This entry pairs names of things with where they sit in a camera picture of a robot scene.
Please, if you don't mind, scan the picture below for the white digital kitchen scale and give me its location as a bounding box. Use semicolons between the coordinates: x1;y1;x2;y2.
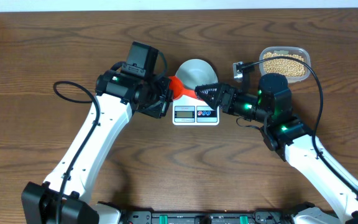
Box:
172;95;219;126

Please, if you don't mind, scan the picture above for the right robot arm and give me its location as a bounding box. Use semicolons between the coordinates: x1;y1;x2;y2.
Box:
195;73;358;223

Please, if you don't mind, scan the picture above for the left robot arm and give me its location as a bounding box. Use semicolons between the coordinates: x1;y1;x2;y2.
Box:
21;70;173;223

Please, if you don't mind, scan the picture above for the right black cable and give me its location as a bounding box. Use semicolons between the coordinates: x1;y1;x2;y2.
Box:
244;55;358;211

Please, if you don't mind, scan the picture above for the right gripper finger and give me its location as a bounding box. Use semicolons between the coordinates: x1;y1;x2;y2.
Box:
199;90;227;109
195;83;227;96

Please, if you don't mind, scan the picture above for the pile of soybeans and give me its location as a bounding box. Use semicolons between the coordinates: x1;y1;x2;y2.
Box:
263;52;305;77

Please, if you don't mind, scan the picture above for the red plastic measuring scoop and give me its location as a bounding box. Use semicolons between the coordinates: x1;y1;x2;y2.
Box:
169;76;197;100

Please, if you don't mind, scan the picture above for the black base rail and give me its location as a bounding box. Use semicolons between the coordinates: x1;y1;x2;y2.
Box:
99;208;340;224

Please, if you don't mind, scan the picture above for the clear plastic container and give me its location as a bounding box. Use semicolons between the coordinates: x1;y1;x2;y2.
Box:
259;47;311;83

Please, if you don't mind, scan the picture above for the grey round bowl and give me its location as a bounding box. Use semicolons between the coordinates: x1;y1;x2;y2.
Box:
175;59;218;90

